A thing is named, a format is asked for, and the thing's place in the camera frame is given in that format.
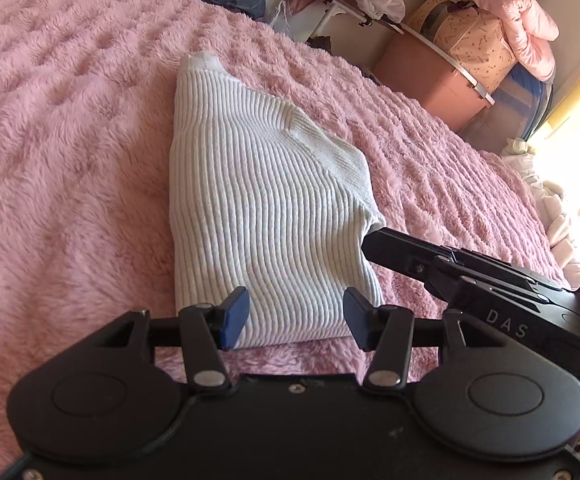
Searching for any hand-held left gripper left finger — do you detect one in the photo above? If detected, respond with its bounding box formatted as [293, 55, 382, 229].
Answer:
[114, 287, 251, 394]

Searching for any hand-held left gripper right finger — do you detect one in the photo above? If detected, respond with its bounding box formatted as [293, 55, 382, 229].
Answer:
[342, 287, 471, 392]

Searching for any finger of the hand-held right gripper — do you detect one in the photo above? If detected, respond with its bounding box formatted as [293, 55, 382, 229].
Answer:
[362, 227, 476, 307]

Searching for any white ribbed knit garment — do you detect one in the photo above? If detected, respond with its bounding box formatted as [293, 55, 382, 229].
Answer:
[168, 52, 389, 352]

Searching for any pink plastic storage box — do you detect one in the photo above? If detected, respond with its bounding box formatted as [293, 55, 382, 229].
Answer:
[372, 34, 496, 134]

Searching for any clear blue storage bin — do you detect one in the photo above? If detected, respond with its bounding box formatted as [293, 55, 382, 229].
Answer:
[462, 62, 554, 155]

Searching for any beige patterned storage bag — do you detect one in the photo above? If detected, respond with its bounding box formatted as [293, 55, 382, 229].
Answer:
[409, 0, 521, 97]

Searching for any pink fluffy blanket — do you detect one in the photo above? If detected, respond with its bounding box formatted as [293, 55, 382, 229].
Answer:
[0, 0, 580, 480]

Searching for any white folding table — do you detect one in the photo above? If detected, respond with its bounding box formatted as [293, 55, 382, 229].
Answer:
[307, 0, 496, 107]

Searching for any pink duvet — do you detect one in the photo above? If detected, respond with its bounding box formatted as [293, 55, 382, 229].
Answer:
[414, 0, 561, 82]

